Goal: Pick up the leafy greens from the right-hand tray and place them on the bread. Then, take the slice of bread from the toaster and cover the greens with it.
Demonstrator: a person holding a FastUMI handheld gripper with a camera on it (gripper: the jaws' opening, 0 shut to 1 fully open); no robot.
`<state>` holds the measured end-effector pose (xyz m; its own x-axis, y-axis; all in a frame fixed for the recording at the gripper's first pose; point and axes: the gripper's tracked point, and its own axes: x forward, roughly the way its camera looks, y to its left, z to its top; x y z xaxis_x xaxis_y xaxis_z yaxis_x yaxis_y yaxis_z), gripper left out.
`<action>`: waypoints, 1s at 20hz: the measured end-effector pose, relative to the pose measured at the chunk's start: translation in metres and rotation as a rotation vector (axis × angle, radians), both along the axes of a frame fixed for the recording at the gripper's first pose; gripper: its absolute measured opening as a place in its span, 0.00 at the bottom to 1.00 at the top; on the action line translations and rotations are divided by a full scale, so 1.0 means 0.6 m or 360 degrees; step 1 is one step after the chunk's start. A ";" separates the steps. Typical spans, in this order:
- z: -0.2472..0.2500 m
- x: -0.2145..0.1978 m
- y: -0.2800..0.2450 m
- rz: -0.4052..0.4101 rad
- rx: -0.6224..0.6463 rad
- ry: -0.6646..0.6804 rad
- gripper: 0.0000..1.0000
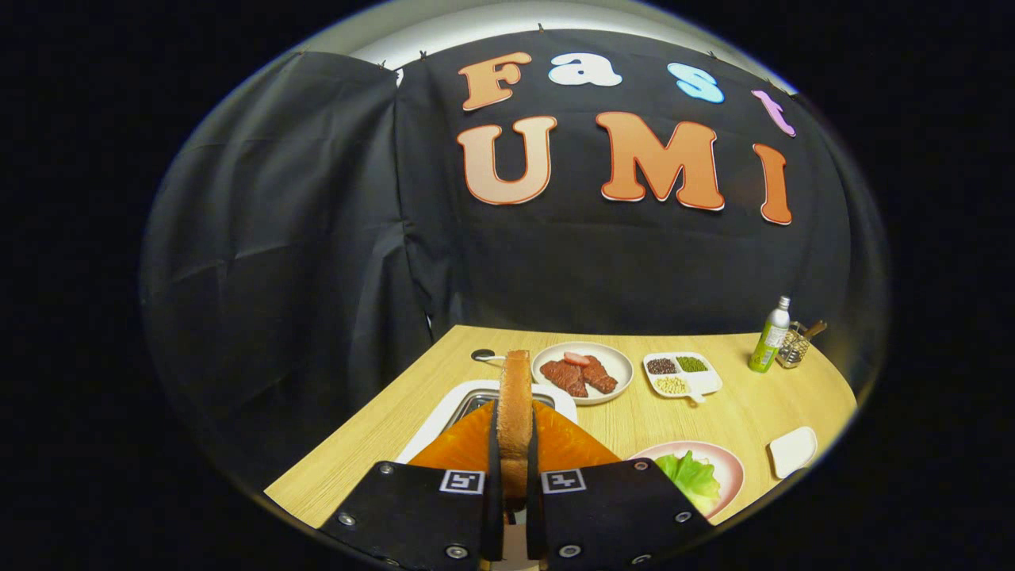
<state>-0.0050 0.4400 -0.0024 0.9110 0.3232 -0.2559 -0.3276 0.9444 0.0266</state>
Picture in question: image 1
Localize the white toaster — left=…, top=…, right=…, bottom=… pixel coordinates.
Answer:
left=395, top=379, right=580, bottom=568

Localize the pink round plate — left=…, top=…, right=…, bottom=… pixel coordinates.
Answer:
left=626, top=440, right=745, bottom=520

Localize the round white plate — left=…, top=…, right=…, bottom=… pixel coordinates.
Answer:
left=531, top=342, right=634, bottom=406

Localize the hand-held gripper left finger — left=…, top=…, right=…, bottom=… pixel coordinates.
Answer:
left=317, top=399, right=504, bottom=571

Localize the small white square plate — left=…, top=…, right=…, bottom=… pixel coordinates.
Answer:
left=768, top=426, right=818, bottom=480

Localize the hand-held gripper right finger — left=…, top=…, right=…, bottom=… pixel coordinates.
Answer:
left=525, top=399, right=714, bottom=571

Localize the toasted bread slice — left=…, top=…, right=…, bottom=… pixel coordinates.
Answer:
left=497, top=350, right=534, bottom=500

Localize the brown meat piece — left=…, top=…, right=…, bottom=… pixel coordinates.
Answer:
left=581, top=355, right=619, bottom=395
left=540, top=359, right=589, bottom=398

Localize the black backdrop cloth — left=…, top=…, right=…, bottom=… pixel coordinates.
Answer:
left=139, top=30, right=889, bottom=516

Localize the metal wire basket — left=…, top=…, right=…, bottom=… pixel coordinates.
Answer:
left=776, top=321, right=811, bottom=370

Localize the white divided dish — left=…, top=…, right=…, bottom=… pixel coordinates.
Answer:
left=642, top=351, right=723, bottom=404

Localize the silver bottle with green label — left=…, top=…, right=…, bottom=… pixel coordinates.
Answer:
left=749, top=296, right=791, bottom=374

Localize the green lettuce leaf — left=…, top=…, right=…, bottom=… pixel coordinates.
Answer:
left=654, top=450, right=722, bottom=516

